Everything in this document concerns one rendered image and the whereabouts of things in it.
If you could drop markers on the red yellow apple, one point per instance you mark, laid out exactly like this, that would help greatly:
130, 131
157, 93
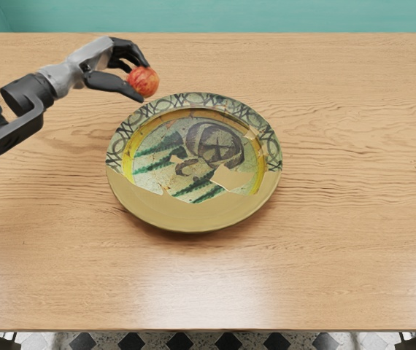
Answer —
143, 81

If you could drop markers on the patterned yellow ceramic plate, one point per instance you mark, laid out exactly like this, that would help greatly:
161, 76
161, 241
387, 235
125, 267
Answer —
193, 164

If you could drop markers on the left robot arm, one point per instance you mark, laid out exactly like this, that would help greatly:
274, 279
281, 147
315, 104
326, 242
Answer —
14, 109

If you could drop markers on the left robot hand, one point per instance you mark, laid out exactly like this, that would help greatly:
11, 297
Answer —
84, 60

